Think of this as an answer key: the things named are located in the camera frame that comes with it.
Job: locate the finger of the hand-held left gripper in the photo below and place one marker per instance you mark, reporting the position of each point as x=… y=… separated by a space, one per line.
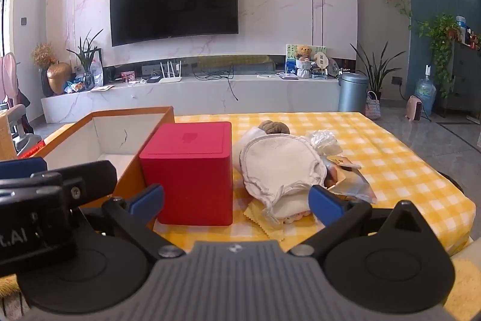
x=92 y=182
x=20 y=168

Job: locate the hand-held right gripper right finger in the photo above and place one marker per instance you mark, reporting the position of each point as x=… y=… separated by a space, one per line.
x=325 y=206

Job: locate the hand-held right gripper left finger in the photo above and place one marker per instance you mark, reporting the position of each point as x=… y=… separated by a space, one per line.
x=144 y=202

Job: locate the orange box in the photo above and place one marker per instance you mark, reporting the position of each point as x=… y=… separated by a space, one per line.
x=132 y=174

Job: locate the pink white crochet pouch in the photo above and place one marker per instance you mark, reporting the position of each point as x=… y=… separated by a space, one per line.
x=295 y=218

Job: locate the brown plush toy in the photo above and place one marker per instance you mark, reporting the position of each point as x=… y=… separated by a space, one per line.
x=273 y=127

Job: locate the grey chair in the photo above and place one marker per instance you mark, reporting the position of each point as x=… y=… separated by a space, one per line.
x=20 y=133

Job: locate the clear plastic packet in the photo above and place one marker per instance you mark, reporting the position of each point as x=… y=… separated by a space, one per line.
x=357 y=185

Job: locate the red cube box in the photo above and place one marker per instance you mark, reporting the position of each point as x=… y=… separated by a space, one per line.
x=188 y=170

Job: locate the yellow wipe cloth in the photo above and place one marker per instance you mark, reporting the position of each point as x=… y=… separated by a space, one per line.
x=259 y=221

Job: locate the yellow checkered tablecloth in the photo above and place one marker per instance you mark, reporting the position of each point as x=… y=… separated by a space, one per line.
x=394 y=174

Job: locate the pink fan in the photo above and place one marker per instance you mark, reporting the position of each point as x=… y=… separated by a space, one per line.
x=9 y=76

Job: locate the snack packets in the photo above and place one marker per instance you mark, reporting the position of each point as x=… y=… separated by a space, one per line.
x=74 y=86

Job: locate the golden vase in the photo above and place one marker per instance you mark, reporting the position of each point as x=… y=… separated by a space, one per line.
x=59 y=78

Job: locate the woven basket bag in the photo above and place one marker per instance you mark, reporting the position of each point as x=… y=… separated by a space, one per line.
x=372 y=108

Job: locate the small pink photo card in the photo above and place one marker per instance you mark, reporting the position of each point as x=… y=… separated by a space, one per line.
x=127 y=76

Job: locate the dried flower bunch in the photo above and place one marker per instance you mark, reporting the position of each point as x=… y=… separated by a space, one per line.
x=43 y=56

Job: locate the white marble TV console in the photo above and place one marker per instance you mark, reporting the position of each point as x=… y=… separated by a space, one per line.
x=188 y=95

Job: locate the grey trash can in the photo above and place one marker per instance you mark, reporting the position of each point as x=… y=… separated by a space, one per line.
x=353 y=93

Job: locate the green plant in glass vase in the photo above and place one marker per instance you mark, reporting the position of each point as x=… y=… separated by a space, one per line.
x=87 y=57

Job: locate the white router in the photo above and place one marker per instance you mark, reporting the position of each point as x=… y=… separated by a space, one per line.
x=170 y=79

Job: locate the pink heater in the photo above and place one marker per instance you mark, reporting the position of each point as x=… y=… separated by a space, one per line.
x=415 y=108

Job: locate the white flat laptop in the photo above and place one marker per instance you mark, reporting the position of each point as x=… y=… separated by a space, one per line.
x=288 y=75

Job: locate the long-leaf potted plant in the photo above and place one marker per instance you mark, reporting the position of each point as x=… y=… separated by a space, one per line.
x=375 y=72

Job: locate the round paper fan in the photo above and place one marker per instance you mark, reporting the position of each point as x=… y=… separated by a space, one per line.
x=320 y=60

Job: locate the green picture board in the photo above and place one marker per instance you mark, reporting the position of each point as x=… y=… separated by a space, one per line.
x=291 y=59

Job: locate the blue water jug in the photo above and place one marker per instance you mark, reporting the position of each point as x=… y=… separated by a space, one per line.
x=425 y=91

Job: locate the small teddy bear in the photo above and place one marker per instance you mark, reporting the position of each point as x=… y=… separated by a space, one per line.
x=303 y=52

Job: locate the window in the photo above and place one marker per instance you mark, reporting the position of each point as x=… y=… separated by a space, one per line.
x=6 y=1

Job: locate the grey dresser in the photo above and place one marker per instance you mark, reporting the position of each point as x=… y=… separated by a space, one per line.
x=466 y=80

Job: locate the bushy potted plant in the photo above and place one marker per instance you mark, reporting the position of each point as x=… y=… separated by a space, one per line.
x=441 y=35

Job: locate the black photo frame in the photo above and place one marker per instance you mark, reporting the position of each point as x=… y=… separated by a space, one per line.
x=98 y=56

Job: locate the dark wall socket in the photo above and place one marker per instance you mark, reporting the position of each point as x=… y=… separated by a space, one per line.
x=397 y=80

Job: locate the black wall television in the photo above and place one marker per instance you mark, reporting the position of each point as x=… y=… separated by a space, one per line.
x=173 y=1

